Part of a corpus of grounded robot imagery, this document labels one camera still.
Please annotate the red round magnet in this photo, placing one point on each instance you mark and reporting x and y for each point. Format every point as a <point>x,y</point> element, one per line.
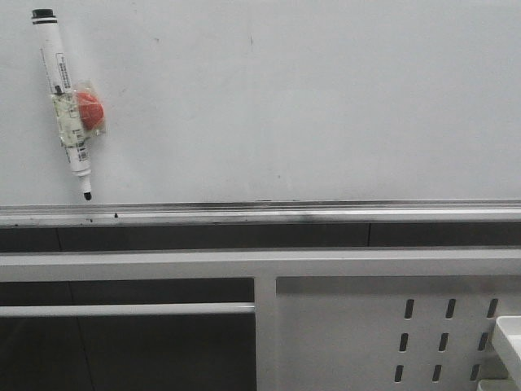
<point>91,110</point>

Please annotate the white whiteboard marker pen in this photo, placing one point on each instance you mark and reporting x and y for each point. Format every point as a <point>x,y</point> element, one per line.
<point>71,130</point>

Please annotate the large white whiteboard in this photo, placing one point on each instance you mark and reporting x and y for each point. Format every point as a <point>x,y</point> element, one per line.
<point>231,101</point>

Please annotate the aluminium whiteboard marker tray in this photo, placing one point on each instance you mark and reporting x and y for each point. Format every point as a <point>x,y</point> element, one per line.
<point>260,212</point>

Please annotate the white plastic bin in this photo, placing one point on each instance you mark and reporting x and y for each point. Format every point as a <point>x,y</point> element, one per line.
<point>506,342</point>

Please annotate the white perforated metal frame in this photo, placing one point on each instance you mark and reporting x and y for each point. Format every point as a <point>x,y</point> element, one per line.
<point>384,319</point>

